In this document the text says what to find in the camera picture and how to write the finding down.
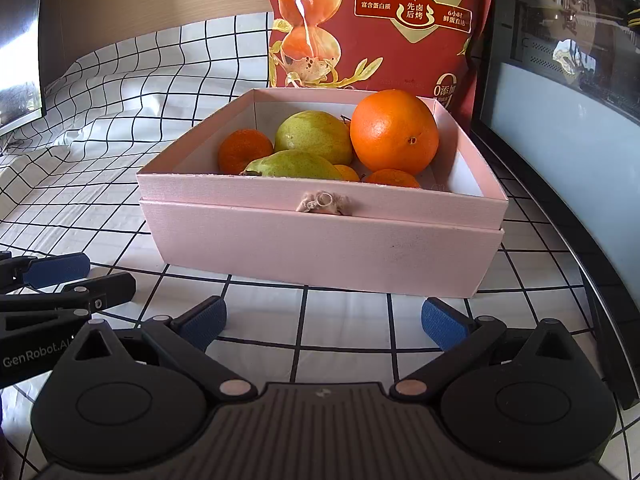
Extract red snack bag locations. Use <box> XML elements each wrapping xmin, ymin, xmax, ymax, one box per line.
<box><xmin>262</xmin><ymin>0</ymin><xmax>497</xmax><ymax>132</ymax></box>

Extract black glass computer case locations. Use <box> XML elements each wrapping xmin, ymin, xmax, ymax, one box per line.
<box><xmin>470</xmin><ymin>0</ymin><xmax>640</xmax><ymax>412</ymax></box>

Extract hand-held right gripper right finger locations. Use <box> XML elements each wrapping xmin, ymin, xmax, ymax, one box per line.
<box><xmin>390</xmin><ymin>297</ymin><xmax>583</xmax><ymax>403</ymax></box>

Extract white checked tablecloth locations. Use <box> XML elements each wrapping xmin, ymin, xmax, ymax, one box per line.
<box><xmin>0</xmin><ymin>10</ymin><xmax>640</xmax><ymax>480</ymax></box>

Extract black monitor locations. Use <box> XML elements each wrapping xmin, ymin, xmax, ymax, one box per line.
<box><xmin>0</xmin><ymin>0</ymin><xmax>49</xmax><ymax>137</ymax></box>

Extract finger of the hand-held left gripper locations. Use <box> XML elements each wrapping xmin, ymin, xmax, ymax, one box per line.
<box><xmin>0</xmin><ymin>270</ymin><xmax>137</xmax><ymax>318</ymax></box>
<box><xmin>0</xmin><ymin>252</ymin><xmax>91</xmax><ymax>292</ymax></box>

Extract orange mandarin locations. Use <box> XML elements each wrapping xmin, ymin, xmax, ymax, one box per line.
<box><xmin>363</xmin><ymin>168</ymin><xmax>422</xmax><ymax>189</ymax></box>
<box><xmin>218</xmin><ymin>128</ymin><xmax>275</xmax><ymax>175</ymax></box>

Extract small green pear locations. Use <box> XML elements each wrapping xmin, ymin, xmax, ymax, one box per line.
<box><xmin>239</xmin><ymin>149</ymin><xmax>344</xmax><ymax>181</ymax></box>

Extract pink cardboard box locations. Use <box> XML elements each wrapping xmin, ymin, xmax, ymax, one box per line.
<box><xmin>136</xmin><ymin>87</ymin><xmax>510</xmax><ymax>300</ymax></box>

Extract large orange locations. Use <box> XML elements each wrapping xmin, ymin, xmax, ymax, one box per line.
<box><xmin>349</xmin><ymin>88</ymin><xmax>441</xmax><ymax>176</ymax></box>

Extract large green pear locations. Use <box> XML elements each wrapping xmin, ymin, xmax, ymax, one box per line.
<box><xmin>273</xmin><ymin>110</ymin><xmax>355</xmax><ymax>166</ymax></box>

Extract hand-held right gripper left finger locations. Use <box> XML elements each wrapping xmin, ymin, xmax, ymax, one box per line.
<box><xmin>62</xmin><ymin>295</ymin><xmax>257</xmax><ymax>404</ymax></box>

